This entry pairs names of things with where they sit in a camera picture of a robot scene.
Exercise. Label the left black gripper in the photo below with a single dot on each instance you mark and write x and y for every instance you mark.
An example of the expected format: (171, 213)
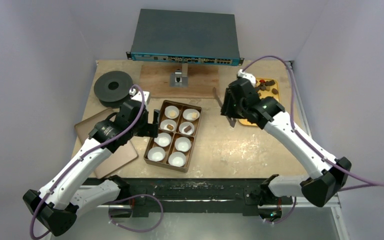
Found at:
(149, 130)

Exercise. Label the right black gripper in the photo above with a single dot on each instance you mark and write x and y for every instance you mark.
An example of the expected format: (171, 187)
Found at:
(228, 104)

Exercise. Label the brown nut chocolate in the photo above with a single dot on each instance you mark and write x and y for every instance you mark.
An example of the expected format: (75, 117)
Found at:
(170, 127)

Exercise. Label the metal tweezers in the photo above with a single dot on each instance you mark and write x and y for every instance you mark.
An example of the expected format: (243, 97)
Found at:
(231, 121)

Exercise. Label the brown chocolate box tray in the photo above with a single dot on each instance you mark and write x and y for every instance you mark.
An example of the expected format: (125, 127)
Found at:
(174, 134)

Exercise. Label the dark chocolate piece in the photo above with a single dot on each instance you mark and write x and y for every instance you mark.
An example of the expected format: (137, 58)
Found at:
(187, 129)

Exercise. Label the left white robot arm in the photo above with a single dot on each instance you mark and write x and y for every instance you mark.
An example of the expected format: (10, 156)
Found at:
(57, 205)

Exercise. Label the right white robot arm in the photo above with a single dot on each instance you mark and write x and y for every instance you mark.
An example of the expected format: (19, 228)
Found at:
(326, 174)

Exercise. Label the white paper cup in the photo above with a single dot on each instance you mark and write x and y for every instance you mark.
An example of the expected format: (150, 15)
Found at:
(164, 123)
(177, 159)
(171, 108)
(163, 139)
(156, 154)
(187, 114)
(183, 144)
(184, 125)

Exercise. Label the yellow plastic tray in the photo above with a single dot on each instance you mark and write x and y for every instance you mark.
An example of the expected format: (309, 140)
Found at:
(270, 88)

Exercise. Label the brown box lid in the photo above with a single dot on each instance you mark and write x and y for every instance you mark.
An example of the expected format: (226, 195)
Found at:
(123, 155)

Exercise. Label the wooden board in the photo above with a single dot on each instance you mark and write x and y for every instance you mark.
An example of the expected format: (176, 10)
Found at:
(155, 79)

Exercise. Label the black filament spool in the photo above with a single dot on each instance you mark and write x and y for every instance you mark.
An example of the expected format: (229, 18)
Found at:
(112, 88)

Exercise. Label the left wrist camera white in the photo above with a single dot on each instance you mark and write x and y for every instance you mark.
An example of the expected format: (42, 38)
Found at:
(143, 96)

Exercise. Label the metal switch stand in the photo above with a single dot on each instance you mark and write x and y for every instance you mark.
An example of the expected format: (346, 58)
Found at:
(179, 78)

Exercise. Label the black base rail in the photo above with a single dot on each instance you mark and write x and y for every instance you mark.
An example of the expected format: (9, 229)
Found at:
(244, 196)

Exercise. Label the blue network switch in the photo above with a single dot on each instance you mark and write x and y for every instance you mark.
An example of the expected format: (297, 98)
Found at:
(185, 37)

